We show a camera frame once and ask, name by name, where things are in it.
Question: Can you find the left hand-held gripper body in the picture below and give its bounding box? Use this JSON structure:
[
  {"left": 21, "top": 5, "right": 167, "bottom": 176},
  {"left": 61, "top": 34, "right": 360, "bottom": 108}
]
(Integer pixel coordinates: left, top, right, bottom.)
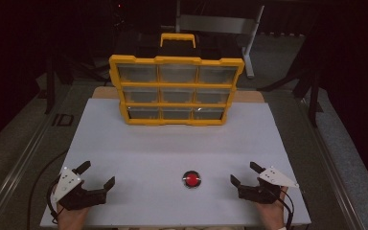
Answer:
[{"left": 51, "top": 166, "right": 108, "bottom": 212}]

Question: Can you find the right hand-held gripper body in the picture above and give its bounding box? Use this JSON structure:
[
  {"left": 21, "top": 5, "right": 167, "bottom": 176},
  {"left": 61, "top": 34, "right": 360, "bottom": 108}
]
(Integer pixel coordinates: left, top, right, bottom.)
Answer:
[{"left": 238, "top": 166, "right": 300, "bottom": 205}]

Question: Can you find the red round button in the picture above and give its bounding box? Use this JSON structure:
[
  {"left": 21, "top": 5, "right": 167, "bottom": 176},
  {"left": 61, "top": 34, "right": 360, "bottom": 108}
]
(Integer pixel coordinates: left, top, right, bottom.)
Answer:
[{"left": 181, "top": 170, "right": 202, "bottom": 190}]

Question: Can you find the clear plastic drawer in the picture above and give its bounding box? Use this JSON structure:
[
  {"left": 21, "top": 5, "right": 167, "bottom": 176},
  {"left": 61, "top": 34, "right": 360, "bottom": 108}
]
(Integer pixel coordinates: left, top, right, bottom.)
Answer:
[{"left": 193, "top": 107, "right": 225, "bottom": 122}]

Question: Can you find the yellow drawer organizer cabinet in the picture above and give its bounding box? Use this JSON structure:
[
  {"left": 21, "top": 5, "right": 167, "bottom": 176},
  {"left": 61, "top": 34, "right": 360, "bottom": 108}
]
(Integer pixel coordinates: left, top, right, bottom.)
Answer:
[{"left": 108, "top": 33, "right": 246, "bottom": 127}]

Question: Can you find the person's left hand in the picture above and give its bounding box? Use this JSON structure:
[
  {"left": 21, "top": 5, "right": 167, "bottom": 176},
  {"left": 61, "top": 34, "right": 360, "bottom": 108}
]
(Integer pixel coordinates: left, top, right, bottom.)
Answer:
[{"left": 56, "top": 200, "right": 91, "bottom": 230}]

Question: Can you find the person's right hand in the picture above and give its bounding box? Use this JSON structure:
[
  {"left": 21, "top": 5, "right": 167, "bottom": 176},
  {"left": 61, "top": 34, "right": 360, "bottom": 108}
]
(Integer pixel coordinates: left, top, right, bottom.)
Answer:
[{"left": 254, "top": 186, "right": 290, "bottom": 230}]

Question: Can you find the black stand leg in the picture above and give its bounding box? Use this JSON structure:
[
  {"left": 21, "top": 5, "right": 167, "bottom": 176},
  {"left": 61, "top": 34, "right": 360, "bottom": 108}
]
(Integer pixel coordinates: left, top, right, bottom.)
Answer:
[{"left": 42, "top": 57, "right": 58, "bottom": 116}]

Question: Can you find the black tripod stand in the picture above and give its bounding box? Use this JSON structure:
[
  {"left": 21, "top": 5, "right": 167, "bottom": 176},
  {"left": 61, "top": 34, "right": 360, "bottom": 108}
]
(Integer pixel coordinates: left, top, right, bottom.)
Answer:
[{"left": 256, "top": 61, "right": 324, "bottom": 128}]

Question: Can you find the set of transparent organizer bins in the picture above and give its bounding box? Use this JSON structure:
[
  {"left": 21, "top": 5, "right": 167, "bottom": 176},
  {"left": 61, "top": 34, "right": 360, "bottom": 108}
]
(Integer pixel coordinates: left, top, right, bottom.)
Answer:
[{"left": 117, "top": 63, "right": 240, "bottom": 121}]

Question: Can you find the grey metal stand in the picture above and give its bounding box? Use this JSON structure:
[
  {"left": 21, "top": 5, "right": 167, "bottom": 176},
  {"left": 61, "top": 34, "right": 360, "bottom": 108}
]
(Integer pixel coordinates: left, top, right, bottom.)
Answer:
[{"left": 174, "top": 0, "right": 265, "bottom": 80}]

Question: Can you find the left hand-held gripper cable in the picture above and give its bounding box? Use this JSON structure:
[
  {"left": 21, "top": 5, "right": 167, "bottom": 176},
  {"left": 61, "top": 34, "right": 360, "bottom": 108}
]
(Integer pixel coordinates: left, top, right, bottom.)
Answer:
[{"left": 45, "top": 176, "right": 62, "bottom": 225}]

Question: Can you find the hand-held gripper cable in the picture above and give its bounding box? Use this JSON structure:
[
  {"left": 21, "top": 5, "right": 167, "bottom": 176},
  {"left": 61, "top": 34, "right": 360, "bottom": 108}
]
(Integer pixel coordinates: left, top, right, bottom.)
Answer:
[
  {"left": 267, "top": 185, "right": 296, "bottom": 230},
  {"left": 45, "top": 176, "right": 62, "bottom": 225}
]

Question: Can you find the right hand-held gripper cable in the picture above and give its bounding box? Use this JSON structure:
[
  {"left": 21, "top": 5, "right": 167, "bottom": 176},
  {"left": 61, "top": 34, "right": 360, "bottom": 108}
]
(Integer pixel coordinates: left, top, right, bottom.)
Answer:
[{"left": 267, "top": 185, "right": 296, "bottom": 230}]

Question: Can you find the black floor cable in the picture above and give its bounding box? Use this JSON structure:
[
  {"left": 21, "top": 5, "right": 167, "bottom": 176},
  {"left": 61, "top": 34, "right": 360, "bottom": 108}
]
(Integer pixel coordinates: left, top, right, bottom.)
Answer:
[{"left": 26, "top": 149, "right": 70, "bottom": 230}]

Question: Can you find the black rectangular floor bracket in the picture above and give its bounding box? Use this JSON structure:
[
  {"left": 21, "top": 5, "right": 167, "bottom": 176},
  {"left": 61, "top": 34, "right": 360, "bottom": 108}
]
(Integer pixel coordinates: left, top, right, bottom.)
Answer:
[{"left": 51, "top": 113, "right": 76, "bottom": 127}]

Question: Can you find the aluminium floor rail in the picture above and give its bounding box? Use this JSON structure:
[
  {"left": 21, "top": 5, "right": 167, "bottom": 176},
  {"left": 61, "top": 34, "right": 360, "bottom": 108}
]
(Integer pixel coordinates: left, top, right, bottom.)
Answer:
[
  {"left": 296, "top": 94, "right": 366, "bottom": 230},
  {"left": 0, "top": 81, "right": 75, "bottom": 230}
]

